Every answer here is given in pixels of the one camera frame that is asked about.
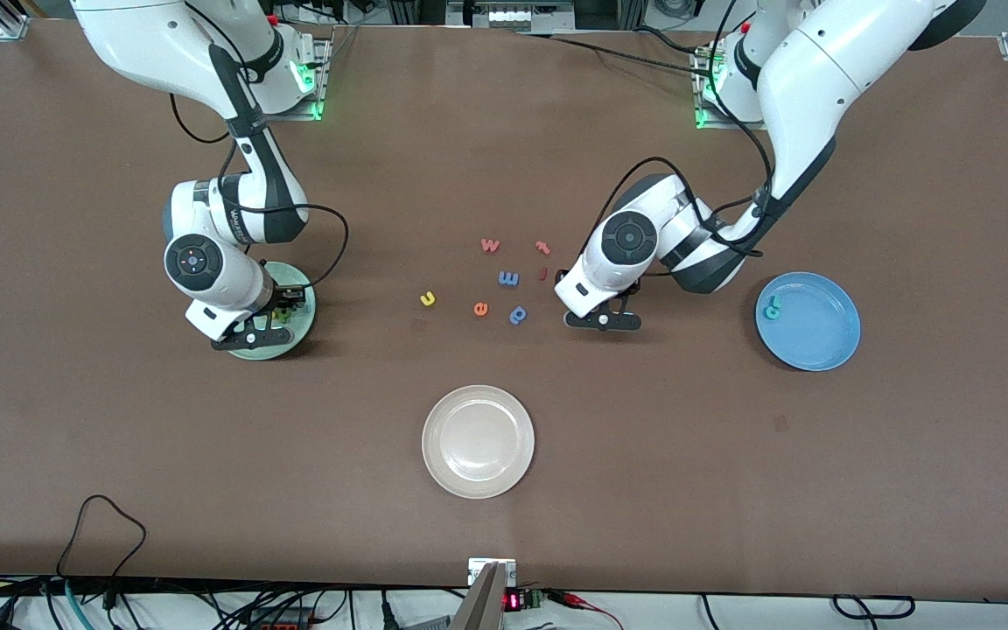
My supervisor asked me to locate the pale green plastic plate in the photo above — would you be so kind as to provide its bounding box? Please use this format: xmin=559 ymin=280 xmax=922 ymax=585
xmin=226 ymin=261 xmax=318 ymax=361

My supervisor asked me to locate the blue plastic plate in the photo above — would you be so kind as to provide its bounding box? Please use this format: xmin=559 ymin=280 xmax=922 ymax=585
xmin=755 ymin=271 xmax=862 ymax=373

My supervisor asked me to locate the beige plastic plate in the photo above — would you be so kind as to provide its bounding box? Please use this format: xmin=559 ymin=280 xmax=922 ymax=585
xmin=422 ymin=385 xmax=536 ymax=500

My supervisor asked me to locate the silver equipment box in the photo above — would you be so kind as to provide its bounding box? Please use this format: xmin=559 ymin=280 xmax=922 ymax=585
xmin=469 ymin=0 xmax=575 ymax=32

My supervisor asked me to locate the power strip with red switches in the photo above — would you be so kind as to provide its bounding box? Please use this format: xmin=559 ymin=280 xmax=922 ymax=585
xmin=246 ymin=612 xmax=317 ymax=630

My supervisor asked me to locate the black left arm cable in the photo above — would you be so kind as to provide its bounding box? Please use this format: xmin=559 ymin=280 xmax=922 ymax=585
xmin=587 ymin=156 xmax=774 ymax=263

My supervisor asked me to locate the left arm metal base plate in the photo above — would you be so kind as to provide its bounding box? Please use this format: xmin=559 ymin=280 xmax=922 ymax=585
xmin=692 ymin=44 xmax=767 ymax=130

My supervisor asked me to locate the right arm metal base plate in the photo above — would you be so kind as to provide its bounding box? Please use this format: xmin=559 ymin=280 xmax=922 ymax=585
xmin=233 ymin=35 xmax=332 ymax=122

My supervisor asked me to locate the long black table cable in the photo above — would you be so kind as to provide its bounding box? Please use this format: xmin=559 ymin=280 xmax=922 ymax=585
xmin=513 ymin=31 xmax=715 ymax=78

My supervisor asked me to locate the black looped cable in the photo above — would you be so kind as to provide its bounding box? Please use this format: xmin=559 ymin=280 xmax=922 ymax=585
xmin=56 ymin=494 xmax=148 ymax=605

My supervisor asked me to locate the red clip wire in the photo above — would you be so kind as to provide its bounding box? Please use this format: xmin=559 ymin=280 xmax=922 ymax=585
xmin=548 ymin=591 xmax=627 ymax=630

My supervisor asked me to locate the grey metal camera pole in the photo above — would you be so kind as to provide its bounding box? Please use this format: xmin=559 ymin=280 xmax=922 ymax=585
xmin=450 ymin=562 xmax=507 ymax=630

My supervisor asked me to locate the black coiled cable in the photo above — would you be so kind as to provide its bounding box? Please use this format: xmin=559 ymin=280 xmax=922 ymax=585
xmin=832 ymin=595 xmax=916 ymax=620

